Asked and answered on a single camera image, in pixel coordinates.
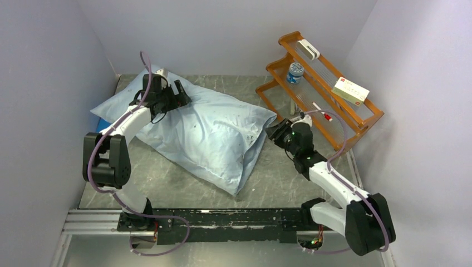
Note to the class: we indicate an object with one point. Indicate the white medicine box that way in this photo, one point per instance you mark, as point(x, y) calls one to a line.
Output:
point(350, 91)

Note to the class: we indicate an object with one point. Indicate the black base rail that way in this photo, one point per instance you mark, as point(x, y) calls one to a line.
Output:
point(286, 225)

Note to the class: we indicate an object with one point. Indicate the red white marker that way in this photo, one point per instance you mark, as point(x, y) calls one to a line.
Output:
point(325, 115)

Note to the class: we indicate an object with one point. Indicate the light blue pillowcase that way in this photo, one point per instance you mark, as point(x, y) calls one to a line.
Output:
point(216, 137)

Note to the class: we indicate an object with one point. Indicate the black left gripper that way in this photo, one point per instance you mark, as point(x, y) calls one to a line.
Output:
point(177, 100)

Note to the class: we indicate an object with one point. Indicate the blue white jar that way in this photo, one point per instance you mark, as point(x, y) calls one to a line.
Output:
point(295, 73)

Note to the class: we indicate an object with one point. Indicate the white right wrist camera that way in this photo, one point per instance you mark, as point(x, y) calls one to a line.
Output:
point(302, 119)

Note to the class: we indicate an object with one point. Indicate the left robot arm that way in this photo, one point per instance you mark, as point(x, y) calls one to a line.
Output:
point(106, 160)

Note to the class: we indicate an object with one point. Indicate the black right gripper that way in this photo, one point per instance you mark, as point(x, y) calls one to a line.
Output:
point(276, 132)

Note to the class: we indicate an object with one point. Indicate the orange wooden shelf rack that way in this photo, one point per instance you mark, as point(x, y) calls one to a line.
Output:
point(319, 77)

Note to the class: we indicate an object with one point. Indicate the white rectangular device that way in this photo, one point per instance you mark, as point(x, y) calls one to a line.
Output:
point(308, 49)

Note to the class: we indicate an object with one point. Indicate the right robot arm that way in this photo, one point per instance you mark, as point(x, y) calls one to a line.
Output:
point(362, 218)

